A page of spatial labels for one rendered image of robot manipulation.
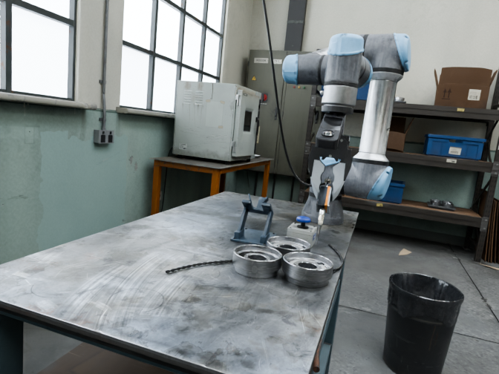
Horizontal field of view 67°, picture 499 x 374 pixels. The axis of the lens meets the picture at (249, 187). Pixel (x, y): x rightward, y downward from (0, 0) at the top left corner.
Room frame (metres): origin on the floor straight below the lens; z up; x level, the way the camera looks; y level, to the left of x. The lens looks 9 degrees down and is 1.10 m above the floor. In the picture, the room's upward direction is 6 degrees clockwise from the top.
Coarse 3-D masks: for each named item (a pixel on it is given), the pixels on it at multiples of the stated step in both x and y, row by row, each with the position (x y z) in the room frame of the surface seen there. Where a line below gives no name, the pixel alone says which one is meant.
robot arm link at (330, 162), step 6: (324, 162) 1.28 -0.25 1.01; (330, 162) 1.28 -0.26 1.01; (336, 162) 1.27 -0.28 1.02; (330, 168) 1.27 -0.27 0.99; (324, 174) 1.28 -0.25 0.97; (330, 174) 1.27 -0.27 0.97; (330, 186) 1.27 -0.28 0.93; (342, 186) 1.25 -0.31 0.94; (312, 192) 1.31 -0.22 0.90; (342, 192) 1.27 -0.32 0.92
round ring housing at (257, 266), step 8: (240, 248) 0.81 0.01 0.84; (248, 248) 0.82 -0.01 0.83; (256, 248) 0.82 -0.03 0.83; (264, 248) 0.82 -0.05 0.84; (272, 248) 0.81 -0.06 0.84; (240, 256) 0.74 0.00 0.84; (248, 256) 0.78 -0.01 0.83; (256, 256) 0.80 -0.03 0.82; (264, 256) 0.79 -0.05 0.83; (280, 256) 0.78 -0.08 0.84; (240, 264) 0.74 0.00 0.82; (248, 264) 0.73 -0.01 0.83; (256, 264) 0.72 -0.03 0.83; (264, 264) 0.73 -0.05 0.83; (272, 264) 0.73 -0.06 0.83; (280, 264) 0.76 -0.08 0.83; (240, 272) 0.74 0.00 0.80; (248, 272) 0.73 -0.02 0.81; (256, 272) 0.72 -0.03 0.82; (264, 272) 0.73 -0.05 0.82; (272, 272) 0.73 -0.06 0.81
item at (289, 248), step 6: (270, 240) 0.90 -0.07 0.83; (276, 240) 0.91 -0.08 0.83; (282, 240) 0.92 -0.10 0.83; (288, 240) 0.92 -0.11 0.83; (294, 240) 0.92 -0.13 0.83; (300, 240) 0.91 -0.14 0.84; (270, 246) 0.84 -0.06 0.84; (276, 246) 0.83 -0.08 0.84; (282, 246) 0.89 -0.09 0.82; (288, 246) 0.89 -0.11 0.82; (294, 246) 0.88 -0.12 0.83; (306, 246) 0.89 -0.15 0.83; (282, 252) 0.82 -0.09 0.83; (288, 252) 0.82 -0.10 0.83; (282, 258) 0.82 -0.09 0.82
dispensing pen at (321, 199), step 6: (324, 180) 0.87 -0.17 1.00; (330, 180) 0.87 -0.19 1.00; (324, 186) 0.85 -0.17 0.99; (324, 192) 0.84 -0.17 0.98; (318, 198) 0.84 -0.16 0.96; (324, 198) 0.83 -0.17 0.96; (318, 204) 0.82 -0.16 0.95; (324, 204) 0.82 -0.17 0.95; (318, 210) 0.85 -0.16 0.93; (324, 210) 0.83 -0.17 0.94; (318, 228) 0.81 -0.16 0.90; (318, 234) 0.80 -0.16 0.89
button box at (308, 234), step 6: (288, 228) 0.99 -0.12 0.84; (294, 228) 1.00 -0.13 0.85; (300, 228) 1.00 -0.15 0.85; (306, 228) 1.00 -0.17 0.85; (312, 228) 1.02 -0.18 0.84; (288, 234) 0.99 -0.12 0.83; (294, 234) 0.99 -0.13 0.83; (300, 234) 0.98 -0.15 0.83; (306, 234) 0.98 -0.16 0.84; (312, 234) 0.97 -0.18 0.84; (306, 240) 0.97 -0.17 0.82; (312, 240) 0.97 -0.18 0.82
